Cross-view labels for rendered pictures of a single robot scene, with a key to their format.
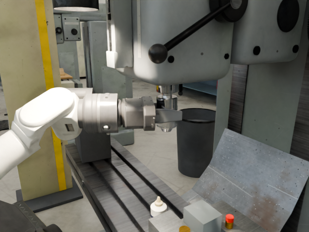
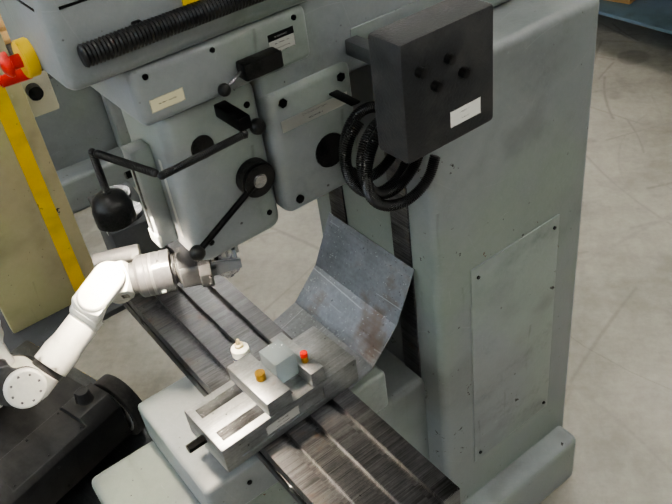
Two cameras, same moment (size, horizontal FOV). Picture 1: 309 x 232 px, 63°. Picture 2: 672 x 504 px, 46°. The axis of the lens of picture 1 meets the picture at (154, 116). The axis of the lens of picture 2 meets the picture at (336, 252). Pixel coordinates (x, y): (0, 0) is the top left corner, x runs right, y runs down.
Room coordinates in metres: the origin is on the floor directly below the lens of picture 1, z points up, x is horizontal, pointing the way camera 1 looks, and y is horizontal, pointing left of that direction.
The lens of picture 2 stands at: (-0.75, -0.22, 2.21)
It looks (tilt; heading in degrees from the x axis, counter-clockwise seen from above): 38 degrees down; 359
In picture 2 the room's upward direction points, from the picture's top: 9 degrees counter-clockwise
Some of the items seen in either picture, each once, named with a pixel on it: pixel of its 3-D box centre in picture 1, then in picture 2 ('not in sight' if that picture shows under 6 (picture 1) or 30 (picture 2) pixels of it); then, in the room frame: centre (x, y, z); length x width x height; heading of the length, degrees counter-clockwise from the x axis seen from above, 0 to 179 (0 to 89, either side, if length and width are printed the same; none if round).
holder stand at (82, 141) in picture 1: (90, 129); (129, 232); (1.03, 0.28, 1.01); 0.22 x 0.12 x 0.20; 24
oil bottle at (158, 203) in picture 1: (158, 215); (242, 356); (0.53, -0.01, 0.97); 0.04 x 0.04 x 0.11
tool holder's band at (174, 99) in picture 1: (167, 98); not in sight; (0.55, -0.03, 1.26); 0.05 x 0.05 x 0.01
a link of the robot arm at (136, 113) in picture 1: (126, 113); (181, 268); (0.55, 0.06, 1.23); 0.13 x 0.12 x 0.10; 6
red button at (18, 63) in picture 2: not in sight; (11, 63); (0.43, 0.19, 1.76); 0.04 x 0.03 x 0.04; 31
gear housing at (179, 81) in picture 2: not in sight; (193, 46); (0.58, -0.07, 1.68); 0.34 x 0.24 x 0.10; 121
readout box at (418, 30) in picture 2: not in sight; (436, 80); (0.42, -0.46, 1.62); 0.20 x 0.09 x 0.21; 121
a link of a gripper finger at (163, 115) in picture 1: (168, 116); (226, 267); (0.52, -0.03, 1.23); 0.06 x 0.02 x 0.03; 96
